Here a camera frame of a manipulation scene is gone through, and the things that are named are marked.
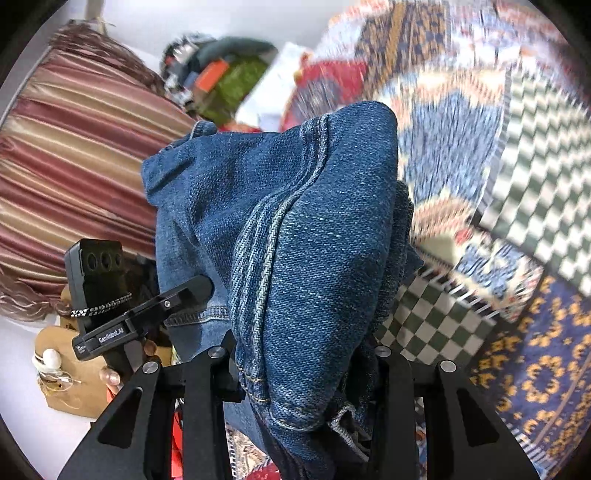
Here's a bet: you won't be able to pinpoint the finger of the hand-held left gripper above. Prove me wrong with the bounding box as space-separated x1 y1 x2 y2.
158 275 215 320

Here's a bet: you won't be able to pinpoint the white earphones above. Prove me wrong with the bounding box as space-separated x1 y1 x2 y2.
31 348 64 376

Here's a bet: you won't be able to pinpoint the blue denim jacket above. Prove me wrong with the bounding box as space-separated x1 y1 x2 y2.
141 100 426 480

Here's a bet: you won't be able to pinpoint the striped curtain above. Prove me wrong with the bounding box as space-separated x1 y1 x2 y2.
0 23 206 321

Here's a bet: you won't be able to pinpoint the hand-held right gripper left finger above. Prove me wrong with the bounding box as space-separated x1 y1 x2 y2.
58 331 246 480

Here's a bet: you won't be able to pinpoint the patchwork printed blanket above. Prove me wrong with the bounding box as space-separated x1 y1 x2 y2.
226 0 591 480

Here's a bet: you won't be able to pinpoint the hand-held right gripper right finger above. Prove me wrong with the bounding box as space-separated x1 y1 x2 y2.
368 345 542 480

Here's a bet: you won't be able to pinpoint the white paper sheet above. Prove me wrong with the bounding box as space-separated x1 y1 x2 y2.
236 41 317 136

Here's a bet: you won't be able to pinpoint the orange packet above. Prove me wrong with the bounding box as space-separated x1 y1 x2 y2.
195 61 230 92

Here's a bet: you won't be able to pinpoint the brown cardboard box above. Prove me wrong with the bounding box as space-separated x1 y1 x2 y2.
35 322 122 420

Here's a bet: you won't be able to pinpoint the person's left hand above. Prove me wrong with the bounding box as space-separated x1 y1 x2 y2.
99 340 161 387

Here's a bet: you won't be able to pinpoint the dark grey bag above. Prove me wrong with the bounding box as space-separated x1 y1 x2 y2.
161 33 279 70

